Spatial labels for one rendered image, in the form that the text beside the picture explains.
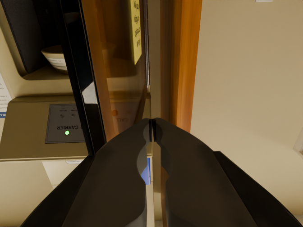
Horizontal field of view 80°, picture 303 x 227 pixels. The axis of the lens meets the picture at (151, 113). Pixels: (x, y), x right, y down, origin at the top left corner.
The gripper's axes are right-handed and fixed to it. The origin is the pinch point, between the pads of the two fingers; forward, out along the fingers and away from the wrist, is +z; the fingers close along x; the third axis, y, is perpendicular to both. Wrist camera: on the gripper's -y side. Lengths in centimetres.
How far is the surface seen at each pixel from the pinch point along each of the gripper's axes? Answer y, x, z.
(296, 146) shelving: 63, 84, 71
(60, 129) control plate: 14.8, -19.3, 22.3
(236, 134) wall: 55, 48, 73
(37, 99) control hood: 10.1, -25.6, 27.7
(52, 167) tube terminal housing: 33, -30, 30
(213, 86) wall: 25, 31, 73
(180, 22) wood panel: -5.0, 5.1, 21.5
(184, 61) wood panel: 0.8, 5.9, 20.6
